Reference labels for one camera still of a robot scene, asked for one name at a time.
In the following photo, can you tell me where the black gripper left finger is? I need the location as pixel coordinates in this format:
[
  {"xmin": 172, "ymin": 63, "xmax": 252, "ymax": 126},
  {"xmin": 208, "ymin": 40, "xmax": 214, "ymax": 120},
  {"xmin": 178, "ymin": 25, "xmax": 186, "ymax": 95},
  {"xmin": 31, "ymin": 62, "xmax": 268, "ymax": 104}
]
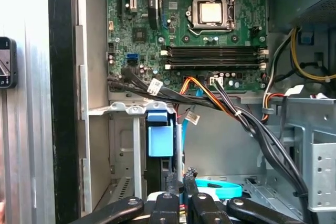
[{"xmin": 69, "ymin": 173, "xmax": 181, "ymax": 224}]

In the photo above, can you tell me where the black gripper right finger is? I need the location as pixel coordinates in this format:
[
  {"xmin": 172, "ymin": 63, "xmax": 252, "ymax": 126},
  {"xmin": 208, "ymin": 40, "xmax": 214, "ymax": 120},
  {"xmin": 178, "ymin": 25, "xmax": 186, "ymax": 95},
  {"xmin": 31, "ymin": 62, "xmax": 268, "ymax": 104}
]
[{"xmin": 183, "ymin": 167, "xmax": 304, "ymax": 224}]

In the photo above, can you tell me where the hard disk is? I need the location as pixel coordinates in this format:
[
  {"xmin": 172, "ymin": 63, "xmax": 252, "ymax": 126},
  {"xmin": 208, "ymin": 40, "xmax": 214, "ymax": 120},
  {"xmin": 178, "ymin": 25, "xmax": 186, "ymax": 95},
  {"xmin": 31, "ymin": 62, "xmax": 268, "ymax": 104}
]
[{"xmin": 144, "ymin": 110, "xmax": 177, "ymax": 198}]

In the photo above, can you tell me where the silver disk bay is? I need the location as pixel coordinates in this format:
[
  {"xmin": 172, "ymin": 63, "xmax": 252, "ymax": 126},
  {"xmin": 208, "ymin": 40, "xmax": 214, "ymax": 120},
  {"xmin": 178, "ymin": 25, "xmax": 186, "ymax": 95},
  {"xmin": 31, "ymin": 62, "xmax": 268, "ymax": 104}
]
[{"xmin": 88, "ymin": 102, "xmax": 182, "ymax": 204}]

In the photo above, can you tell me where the grey metal drive cage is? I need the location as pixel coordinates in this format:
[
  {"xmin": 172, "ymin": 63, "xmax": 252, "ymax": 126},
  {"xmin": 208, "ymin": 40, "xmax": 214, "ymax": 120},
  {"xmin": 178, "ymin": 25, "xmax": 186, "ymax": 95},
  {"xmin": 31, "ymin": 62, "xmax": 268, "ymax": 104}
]
[{"xmin": 262, "ymin": 95, "xmax": 336, "ymax": 213}]

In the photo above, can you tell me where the installed RAM stick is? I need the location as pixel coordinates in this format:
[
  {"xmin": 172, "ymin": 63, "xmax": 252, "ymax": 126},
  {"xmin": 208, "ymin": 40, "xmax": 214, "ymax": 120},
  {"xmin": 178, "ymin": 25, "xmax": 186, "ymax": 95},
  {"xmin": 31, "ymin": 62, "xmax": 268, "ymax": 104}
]
[{"xmin": 164, "ymin": 65, "xmax": 268, "ymax": 71}]

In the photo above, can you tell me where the black RAM slot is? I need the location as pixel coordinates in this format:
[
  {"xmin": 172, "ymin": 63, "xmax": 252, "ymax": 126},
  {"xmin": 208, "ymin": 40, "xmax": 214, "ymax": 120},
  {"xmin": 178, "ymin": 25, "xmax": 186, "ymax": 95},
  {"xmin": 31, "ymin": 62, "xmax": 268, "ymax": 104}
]
[
  {"xmin": 161, "ymin": 51, "xmax": 268, "ymax": 58},
  {"xmin": 164, "ymin": 60, "xmax": 268, "ymax": 66},
  {"xmin": 161, "ymin": 46, "xmax": 268, "ymax": 52}
]

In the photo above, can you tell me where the black PC case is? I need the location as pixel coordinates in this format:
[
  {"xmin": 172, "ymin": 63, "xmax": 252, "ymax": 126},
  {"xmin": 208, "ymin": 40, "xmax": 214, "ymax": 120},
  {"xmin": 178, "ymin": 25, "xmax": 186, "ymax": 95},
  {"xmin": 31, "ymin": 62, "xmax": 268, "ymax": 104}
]
[{"xmin": 47, "ymin": 0, "xmax": 336, "ymax": 224}]

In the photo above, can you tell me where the green motherboard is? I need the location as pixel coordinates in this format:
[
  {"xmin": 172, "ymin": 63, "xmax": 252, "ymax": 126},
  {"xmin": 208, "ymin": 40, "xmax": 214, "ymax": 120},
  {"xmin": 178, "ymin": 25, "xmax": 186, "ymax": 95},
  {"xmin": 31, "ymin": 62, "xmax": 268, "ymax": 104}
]
[{"xmin": 106, "ymin": 0, "xmax": 270, "ymax": 93}]

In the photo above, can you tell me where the locking lever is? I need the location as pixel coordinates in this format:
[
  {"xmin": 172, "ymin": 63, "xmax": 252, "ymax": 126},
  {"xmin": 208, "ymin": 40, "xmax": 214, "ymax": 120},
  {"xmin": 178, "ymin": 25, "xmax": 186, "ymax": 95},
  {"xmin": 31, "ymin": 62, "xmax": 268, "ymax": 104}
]
[{"xmin": 188, "ymin": 23, "xmax": 235, "ymax": 36}]

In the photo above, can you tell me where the silver CPU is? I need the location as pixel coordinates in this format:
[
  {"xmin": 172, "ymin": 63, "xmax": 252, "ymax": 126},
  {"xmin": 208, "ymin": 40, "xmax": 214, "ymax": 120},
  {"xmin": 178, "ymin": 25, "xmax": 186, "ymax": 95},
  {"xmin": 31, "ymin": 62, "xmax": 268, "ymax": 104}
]
[{"xmin": 198, "ymin": 0, "xmax": 224, "ymax": 24}]

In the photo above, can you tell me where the CPU socket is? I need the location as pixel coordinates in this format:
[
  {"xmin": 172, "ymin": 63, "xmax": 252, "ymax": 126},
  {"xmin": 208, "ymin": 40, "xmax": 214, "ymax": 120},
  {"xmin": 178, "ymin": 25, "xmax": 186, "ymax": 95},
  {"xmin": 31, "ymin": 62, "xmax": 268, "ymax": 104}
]
[{"xmin": 187, "ymin": 0, "xmax": 237, "ymax": 35}]

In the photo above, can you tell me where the socket cover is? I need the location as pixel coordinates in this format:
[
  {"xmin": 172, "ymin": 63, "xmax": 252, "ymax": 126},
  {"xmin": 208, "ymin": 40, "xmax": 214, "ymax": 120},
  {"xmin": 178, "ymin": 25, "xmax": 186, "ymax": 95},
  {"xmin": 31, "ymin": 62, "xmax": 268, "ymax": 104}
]
[{"xmin": 193, "ymin": 0, "xmax": 229, "ymax": 29}]

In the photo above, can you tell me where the black smartphone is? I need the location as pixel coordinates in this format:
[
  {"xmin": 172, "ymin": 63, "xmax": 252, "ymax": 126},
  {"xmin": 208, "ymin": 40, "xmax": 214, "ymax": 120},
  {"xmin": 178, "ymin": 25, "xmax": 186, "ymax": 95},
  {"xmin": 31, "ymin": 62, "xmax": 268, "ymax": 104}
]
[{"xmin": 0, "ymin": 37, "xmax": 18, "ymax": 89}]

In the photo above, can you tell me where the light blue data wire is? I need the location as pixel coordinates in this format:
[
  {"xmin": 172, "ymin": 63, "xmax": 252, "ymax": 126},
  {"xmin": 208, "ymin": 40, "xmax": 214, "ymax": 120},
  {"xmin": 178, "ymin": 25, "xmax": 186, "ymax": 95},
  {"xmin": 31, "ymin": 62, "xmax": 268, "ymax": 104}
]
[{"xmin": 181, "ymin": 104, "xmax": 242, "ymax": 199}]

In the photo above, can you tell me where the black cable bundle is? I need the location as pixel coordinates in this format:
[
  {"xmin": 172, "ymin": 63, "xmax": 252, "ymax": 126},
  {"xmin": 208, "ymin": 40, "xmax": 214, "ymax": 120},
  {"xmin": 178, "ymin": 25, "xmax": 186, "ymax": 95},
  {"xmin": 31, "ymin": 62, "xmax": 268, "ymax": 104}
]
[{"xmin": 106, "ymin": 68, "xmax": 309, "ymax": 224}]

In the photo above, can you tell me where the orange wire bundle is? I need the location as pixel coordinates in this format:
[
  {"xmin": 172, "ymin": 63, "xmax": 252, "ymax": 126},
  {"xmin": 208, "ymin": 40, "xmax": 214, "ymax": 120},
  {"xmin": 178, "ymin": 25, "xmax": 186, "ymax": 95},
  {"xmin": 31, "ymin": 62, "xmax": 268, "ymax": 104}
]
[{"xmin": 180, "ymin": 76, "xmax": 238, "ymax": 117}]

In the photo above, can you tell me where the grey PSU wire bundle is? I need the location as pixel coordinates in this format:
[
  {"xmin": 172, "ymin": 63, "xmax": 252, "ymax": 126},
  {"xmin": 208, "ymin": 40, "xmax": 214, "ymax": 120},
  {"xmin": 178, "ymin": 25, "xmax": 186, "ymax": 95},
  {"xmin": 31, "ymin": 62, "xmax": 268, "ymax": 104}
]
[{"xmin": 262, "ymin": 28, "xmax": 299, "ymax": 124}]

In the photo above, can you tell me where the yellow wire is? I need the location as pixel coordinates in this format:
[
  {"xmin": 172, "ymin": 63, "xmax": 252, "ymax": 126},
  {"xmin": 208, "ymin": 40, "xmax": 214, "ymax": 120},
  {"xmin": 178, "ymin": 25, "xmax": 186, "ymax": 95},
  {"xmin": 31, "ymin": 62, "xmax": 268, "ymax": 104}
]
[{"xmin": 290, "ymin": 27, "xmax": 336, "ymax": 82}]

